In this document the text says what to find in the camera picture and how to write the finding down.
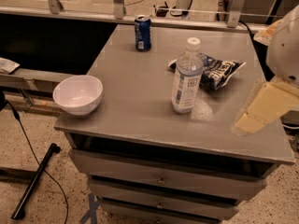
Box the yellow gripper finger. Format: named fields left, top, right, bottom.
left=234, top=81, right=299, bottom=134

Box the black bar on floor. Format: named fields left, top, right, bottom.
left=11, top=143, right=61, bottom=220

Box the grey drawer cabinet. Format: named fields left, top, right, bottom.
left=56, top=25, right=295, bottom=224

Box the dark chip bag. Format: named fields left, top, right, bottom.
left=167, top=52, right=247, bottom=91

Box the blue pepsi can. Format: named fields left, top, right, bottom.
left=135, top=15, right=151, bottom=51

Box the metal railing frame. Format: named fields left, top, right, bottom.
left=0, top=0, right=298, bottom=31

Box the black cable on floor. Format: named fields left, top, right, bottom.
left=6, top=100, right=69, bottom=224

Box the white packet on ledge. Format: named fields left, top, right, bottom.
left=0, top=58, right=20, bottom=74

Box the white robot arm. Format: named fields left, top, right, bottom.
left=234, top=6, right=299, bottom=134

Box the white bowl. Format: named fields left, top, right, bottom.
left=52, top=75, right=104, bottom=116

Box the clear plastic water bottle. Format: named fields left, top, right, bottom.
left=171, top=37, right=204, bottom=113

